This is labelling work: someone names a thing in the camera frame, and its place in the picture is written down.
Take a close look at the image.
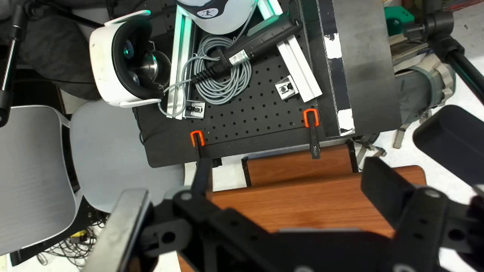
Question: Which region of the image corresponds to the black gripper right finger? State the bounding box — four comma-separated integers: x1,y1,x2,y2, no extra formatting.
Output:
360,156,455,272

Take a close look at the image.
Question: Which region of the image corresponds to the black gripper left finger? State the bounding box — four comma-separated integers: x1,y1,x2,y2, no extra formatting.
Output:
141,190,277,272

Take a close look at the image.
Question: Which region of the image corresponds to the grey metal bar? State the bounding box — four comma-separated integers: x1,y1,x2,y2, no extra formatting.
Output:
82,188,153,272

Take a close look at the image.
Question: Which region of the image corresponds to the black perforated breadboard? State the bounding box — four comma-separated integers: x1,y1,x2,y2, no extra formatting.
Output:
132,0,354,170

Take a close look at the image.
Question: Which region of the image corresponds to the grey office chair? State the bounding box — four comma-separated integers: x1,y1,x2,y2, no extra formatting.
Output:
0,100,188,256

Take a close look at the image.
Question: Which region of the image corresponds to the grey metal plate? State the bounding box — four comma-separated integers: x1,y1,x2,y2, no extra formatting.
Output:
330,0,398,138

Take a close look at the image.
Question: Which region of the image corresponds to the black handheld controller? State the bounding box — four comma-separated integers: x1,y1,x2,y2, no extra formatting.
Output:
189,20,302,85

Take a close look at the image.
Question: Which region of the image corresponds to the white VR headset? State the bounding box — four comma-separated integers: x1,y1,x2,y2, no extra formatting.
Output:
88,8,172,109

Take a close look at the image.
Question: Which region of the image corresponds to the black clamp with orange handle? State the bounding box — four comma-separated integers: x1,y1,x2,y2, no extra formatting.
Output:
189,129,224,196
301,108,322,161

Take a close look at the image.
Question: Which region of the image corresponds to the small metal corner bracket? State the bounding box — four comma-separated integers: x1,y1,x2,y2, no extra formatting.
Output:
274,75,299,102
183,100,207,120

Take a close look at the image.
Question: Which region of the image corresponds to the coiled grey cable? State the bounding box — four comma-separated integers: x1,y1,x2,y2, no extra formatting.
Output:
194,35,254,106

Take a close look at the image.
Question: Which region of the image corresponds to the tangle of floor cables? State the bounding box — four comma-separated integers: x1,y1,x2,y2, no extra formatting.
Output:
36,224,104,267

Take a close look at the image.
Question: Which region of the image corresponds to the white aluminium rail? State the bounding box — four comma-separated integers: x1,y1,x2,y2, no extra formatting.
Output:
275,35,324,105

